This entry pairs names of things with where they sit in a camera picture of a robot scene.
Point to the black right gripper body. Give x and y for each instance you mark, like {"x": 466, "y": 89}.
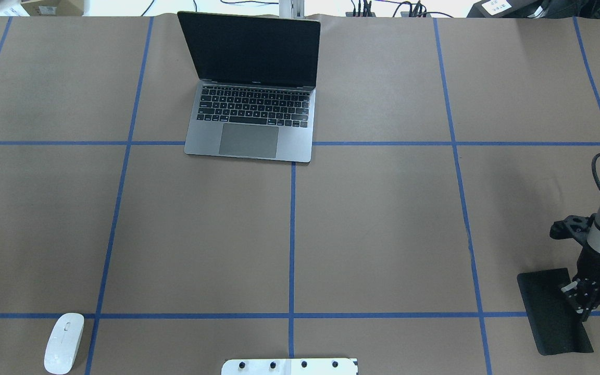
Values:
{"x": 598, "y": 268}

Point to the black mouse pad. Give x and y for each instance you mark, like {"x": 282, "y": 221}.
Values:
{"x": 556, "y": 326}

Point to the grey laptop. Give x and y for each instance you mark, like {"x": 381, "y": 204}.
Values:
{"x": 256, "y": 90}

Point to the white desk lamp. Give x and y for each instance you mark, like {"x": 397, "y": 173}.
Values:
{"x": 291, "y": 9}

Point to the white computer mouse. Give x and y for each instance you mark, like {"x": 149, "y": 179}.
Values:
{"x": 63, "y": 343}

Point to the black box with label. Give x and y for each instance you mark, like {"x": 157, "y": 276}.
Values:
{"x": 535, "y": 9}

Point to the cardboard box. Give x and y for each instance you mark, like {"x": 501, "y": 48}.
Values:
{"x": 41, "y": 8}

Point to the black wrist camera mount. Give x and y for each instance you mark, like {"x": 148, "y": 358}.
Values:
{"x": 575, "y": 227}

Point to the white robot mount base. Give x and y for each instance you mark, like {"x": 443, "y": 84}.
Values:
{"x": 291, "y": 366}

